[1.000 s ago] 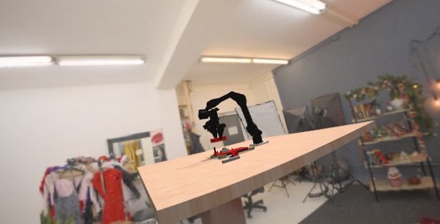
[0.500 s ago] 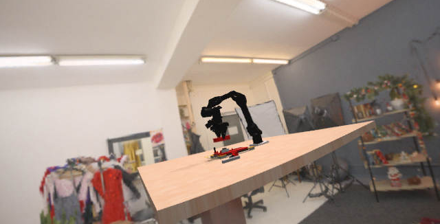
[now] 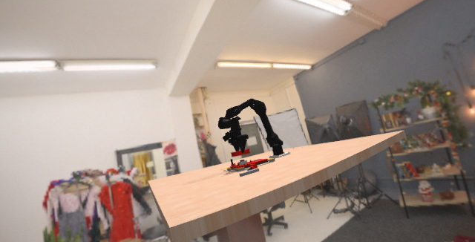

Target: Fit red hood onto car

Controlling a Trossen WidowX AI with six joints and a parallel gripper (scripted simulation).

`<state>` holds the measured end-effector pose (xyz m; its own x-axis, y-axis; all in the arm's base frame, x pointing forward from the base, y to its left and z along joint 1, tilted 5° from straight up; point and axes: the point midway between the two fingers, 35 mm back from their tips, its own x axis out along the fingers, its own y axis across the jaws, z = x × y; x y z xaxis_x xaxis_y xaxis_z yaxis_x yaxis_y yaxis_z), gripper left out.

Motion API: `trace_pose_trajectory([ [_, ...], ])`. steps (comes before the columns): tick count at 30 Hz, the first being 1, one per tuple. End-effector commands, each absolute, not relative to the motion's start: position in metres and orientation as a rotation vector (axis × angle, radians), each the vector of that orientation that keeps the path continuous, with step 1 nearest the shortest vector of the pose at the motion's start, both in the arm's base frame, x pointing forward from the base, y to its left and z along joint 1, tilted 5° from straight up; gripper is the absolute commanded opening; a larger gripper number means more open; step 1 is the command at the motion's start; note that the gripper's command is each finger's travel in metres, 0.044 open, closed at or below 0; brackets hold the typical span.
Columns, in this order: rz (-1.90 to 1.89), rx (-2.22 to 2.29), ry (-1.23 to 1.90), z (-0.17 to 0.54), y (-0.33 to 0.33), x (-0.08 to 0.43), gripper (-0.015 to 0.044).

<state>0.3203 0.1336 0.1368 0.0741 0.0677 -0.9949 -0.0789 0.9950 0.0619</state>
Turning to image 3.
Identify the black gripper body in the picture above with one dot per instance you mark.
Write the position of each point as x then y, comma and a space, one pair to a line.
238, 137

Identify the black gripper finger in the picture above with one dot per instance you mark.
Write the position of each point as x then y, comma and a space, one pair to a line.
236, 146
242, 145

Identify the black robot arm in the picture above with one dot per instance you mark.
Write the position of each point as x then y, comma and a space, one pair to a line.
260, 109

